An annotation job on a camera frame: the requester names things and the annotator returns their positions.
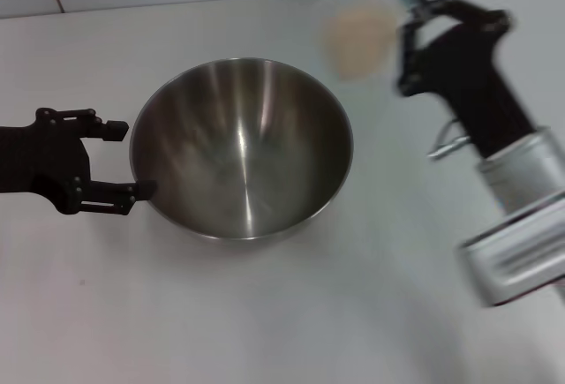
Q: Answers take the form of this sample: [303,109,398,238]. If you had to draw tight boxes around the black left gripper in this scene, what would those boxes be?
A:
[0,107,159,217]

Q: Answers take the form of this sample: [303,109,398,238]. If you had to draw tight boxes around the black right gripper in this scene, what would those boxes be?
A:
[395,0,538,159]

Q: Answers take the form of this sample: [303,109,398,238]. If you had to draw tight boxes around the stainless steel mixing bowl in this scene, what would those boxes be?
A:
[129,56,354,242]

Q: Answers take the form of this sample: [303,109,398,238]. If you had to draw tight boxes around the clear plastic cup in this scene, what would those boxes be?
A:
[313,0,411,81]

